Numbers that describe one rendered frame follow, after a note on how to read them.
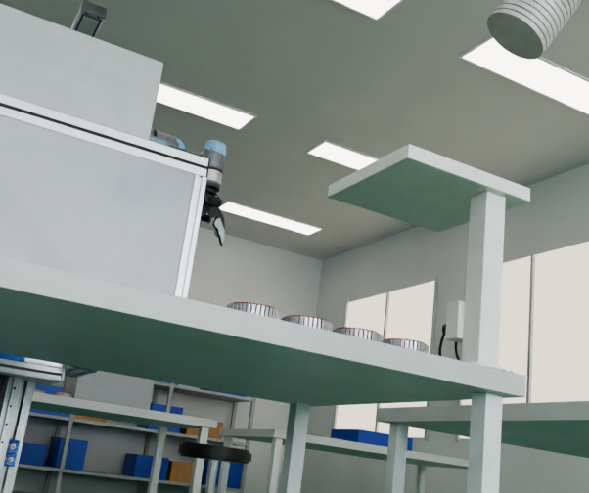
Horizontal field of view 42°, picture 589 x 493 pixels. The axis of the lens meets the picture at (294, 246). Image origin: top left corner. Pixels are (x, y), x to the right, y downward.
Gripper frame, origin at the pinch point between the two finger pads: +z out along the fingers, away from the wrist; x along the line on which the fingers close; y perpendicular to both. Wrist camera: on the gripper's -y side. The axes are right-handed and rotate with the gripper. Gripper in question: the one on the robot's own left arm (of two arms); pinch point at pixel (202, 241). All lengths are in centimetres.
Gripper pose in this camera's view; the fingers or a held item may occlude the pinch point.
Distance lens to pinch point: 247.8
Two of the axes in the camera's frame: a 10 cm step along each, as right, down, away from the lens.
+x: -8.8, -2.4, -4.1
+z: -1.2, 9.5, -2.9
